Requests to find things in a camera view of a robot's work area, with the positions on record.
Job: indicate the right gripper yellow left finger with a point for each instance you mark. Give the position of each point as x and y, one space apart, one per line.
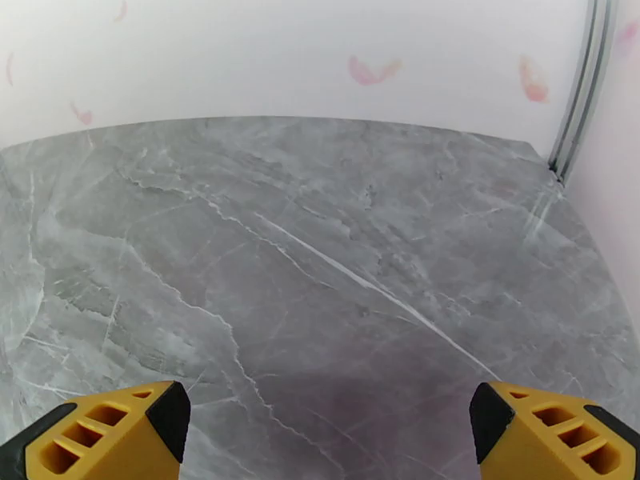
105 438

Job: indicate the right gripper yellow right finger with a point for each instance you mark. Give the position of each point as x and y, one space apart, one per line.
545 443

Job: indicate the right aluminium frame post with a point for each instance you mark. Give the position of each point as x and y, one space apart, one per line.
582 88

